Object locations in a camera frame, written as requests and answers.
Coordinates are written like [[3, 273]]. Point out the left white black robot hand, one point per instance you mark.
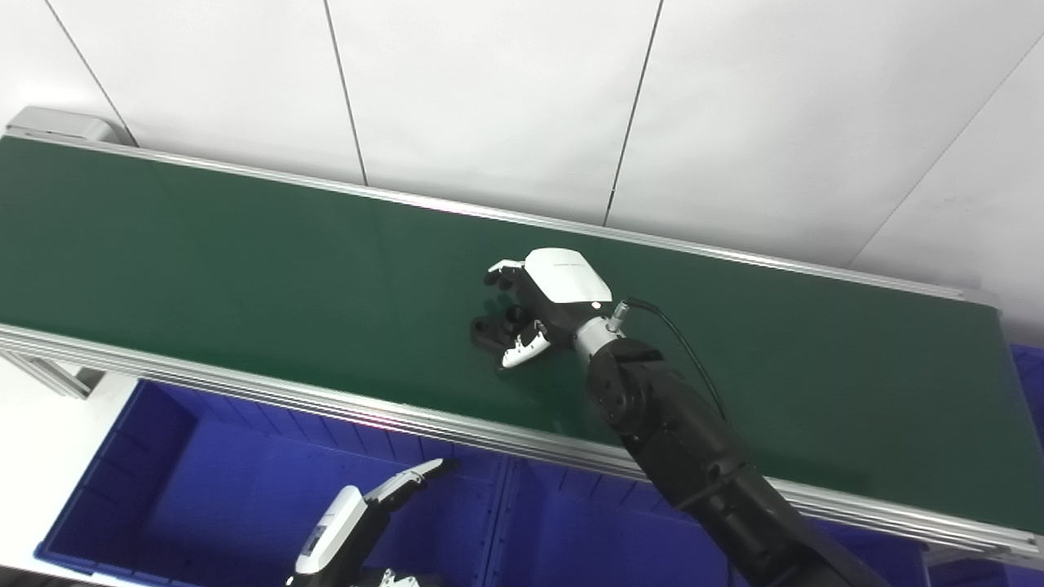
[[334, 538]]

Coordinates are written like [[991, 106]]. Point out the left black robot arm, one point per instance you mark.
[[359, 580]]

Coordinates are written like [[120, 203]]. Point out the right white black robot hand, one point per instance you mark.
[[563, 281]]

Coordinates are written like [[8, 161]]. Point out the green conveyor belt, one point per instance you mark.
[[326, 399], [245, 277]]

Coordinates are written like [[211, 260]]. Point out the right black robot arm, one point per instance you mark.
[[685, 440]]

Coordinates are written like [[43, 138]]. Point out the black flange part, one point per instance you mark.
[[487, 333]]

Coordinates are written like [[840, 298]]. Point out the aluminium conveyor leg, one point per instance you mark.
[[53, 377]]

